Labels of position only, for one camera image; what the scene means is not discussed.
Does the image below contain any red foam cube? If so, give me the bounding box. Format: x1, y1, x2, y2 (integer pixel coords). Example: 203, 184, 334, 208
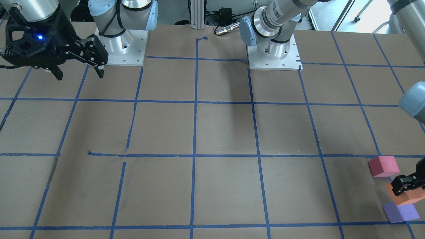
368, 156, 400, 177

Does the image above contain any aluminium frame post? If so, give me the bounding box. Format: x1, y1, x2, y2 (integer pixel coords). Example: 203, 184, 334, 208
189, 0, 205, 30

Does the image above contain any purple foam cube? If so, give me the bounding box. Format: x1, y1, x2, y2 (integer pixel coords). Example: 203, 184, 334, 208
382, 202, 420, 224

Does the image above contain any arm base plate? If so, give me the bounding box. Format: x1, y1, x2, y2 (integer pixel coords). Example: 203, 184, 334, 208
246, 35, 303, 71
98, 29, 150, 67

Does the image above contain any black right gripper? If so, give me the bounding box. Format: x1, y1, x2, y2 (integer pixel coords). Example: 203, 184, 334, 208
2, 9, 108, 81

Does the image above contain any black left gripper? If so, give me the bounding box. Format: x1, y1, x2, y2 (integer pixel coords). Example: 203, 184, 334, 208
391, 158, 425, 196

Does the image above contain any orange foam cube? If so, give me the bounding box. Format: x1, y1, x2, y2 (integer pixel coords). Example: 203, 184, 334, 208
385, 183, 425, 206

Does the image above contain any silver metal cylinder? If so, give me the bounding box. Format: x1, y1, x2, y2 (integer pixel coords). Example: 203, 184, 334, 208
214, 22, 240, 36

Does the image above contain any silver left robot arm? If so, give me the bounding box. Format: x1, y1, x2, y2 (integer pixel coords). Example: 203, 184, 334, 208
240, 0, 424, 196

